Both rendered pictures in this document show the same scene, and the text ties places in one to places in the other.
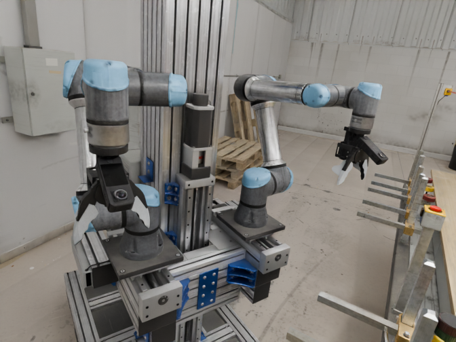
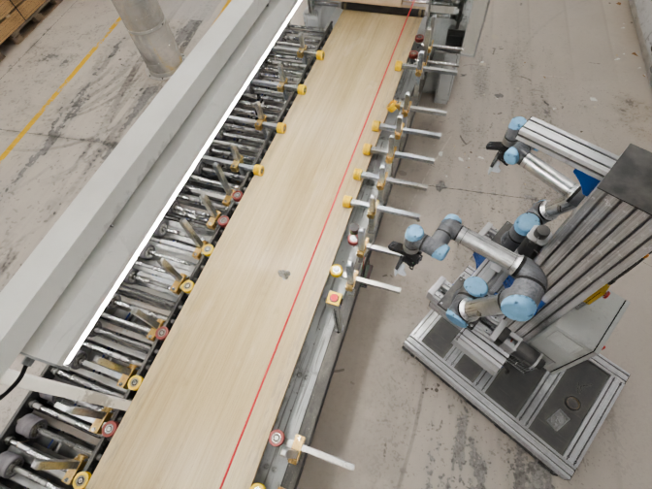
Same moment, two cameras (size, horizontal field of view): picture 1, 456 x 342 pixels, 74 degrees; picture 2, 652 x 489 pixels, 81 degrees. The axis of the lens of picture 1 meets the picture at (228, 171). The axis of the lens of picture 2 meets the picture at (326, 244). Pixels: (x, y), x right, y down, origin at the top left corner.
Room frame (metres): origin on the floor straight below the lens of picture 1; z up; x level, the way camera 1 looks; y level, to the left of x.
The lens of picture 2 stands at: (1.84, -0.86, 3.06)
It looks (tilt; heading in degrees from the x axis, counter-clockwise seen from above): 60 degrees down; 178
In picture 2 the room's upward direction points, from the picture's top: 9 degrees counter-clockwise
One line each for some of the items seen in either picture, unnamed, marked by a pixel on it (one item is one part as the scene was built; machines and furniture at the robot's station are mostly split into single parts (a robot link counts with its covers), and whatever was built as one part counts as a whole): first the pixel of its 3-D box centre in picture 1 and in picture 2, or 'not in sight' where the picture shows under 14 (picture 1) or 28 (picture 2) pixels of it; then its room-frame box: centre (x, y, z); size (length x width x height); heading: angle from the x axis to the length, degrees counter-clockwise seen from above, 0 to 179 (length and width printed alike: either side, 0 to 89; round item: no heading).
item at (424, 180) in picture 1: (413, 212); (292, 453); (1.75, -1.19, 0.92); 0.03 x 0.03 x 0.48; 61
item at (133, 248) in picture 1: (142, 235); (516, 238); (0.91, 0.28, 1.09); 0.15 x 0.15 x 0.10
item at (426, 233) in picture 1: (412, 271); (337, 317); (1.10, -0.83, 0.93); 0.05 x 0.05 x 0.45; 61
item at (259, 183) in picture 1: (256, 184); (472, 290); (1.21, -0.13, 1.21); 0.13 x 0.12 x 0.14; 133
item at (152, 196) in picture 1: (140, 205); (525, 226); (0.91, 0.28, 1.21); 0.13 x 0.12 x 0.14; 119
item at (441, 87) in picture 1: (428, 138); not in sight; (2.87, -1.87, 1.20); 0.15 x 0.12 x 1.00; 151
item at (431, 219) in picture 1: (431, 218); (334, 301); (1.10, -0.83, 1.18); 0.07 x 0.07 x 0.08; 61
